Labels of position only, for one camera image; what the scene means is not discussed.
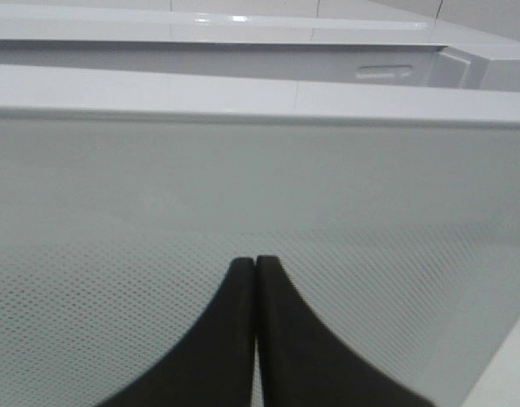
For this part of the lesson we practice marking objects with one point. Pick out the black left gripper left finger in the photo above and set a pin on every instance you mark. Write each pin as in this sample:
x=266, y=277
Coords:
x=213, y=363

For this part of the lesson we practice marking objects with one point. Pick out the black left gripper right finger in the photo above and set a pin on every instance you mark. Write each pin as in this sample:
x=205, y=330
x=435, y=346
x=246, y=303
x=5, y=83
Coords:
x=302, y=363

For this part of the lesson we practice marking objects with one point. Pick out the white microwave door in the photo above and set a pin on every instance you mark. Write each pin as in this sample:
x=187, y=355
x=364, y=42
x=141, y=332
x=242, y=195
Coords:
x=125, y=195

